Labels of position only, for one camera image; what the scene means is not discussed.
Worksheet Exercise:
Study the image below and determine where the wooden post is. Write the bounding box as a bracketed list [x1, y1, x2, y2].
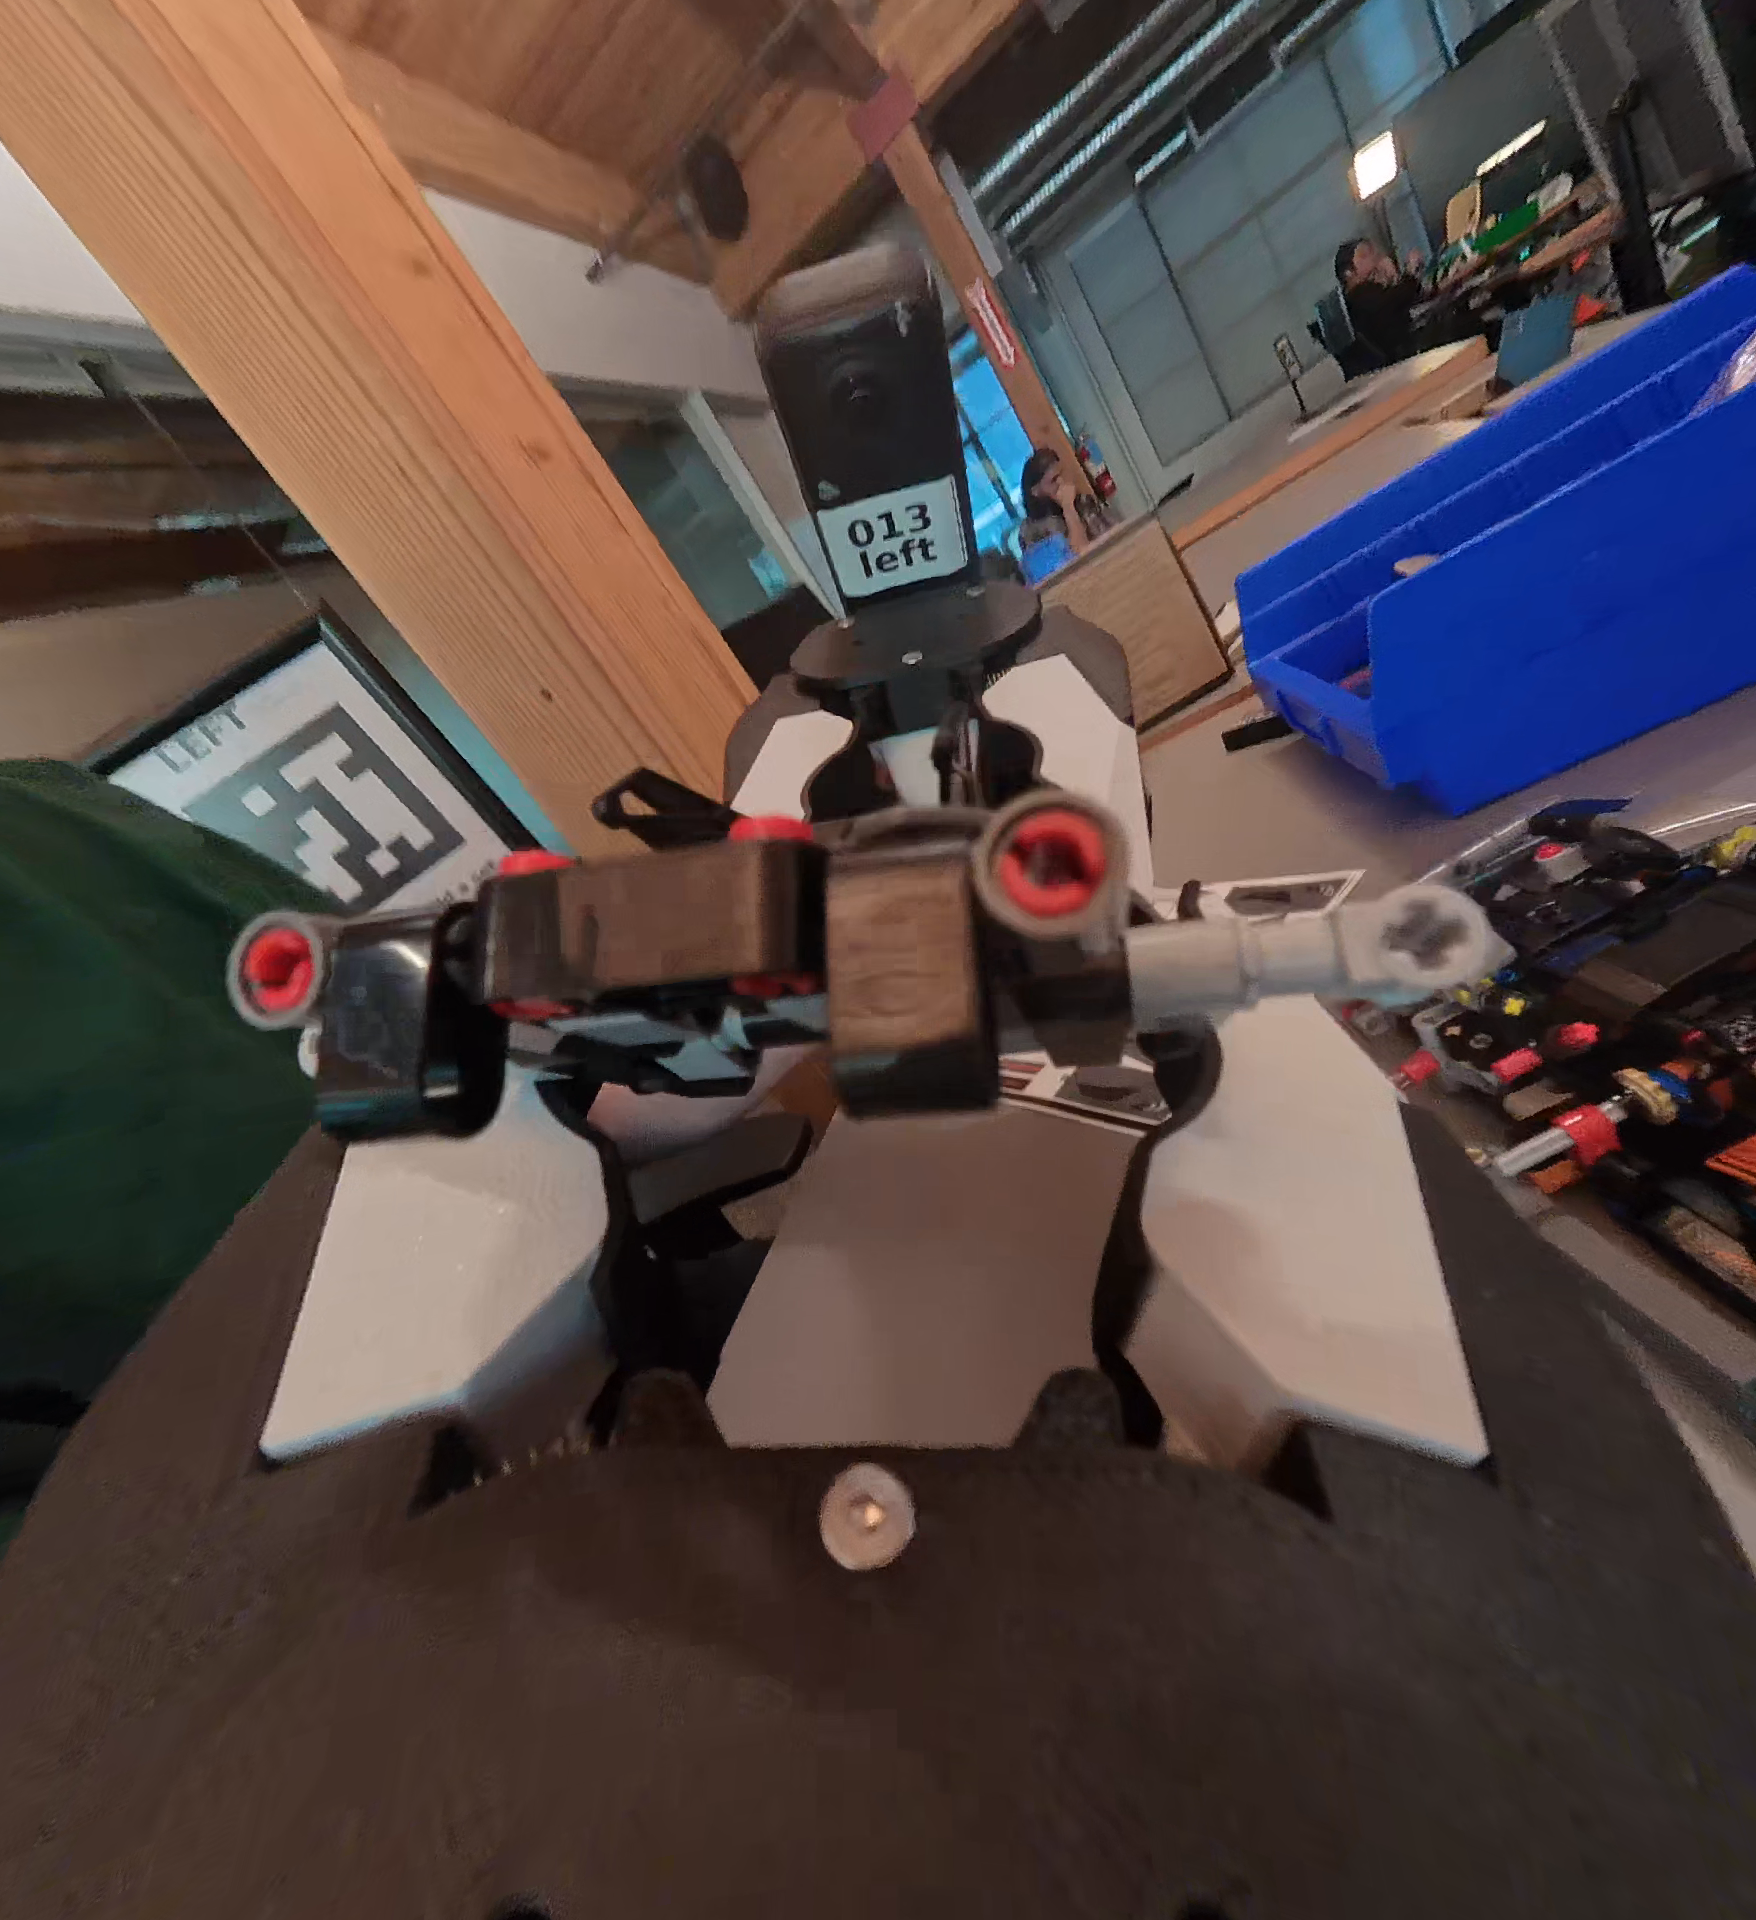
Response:
[0, 0, 762, 859]

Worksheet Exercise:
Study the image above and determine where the framed marker sign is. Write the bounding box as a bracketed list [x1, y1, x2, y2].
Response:
[86, 599, 552, 919]

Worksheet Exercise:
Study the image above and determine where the small black grey lego subassembly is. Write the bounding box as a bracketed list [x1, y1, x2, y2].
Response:
[225, 787, 1505, 1145]

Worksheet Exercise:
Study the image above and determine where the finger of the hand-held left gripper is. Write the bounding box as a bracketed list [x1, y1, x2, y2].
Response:
[726, 702, 857, 826]
[990, 648, 1153, 901]

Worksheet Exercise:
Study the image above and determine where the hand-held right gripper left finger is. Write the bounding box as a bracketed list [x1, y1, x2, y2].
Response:
[259, 1101, 717, 1468]

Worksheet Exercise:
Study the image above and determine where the blue storage bin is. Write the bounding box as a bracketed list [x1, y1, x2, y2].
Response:
[1235, 201, 1756, 821]

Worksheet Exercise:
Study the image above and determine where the large lego car chassis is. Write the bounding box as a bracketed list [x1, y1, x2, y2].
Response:
[1343, 795, 1756, 1330]

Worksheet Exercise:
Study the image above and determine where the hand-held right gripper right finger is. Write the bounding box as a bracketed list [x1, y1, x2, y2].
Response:
[1095, 997, 1491, 1468]

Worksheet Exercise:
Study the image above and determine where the lego sticker sheet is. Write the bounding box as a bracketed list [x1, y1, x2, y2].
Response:
[996, 868, 1371, 1130]

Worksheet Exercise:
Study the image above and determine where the printed cardboard box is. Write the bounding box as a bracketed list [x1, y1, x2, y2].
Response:
[1042, 511, 1252, 741]

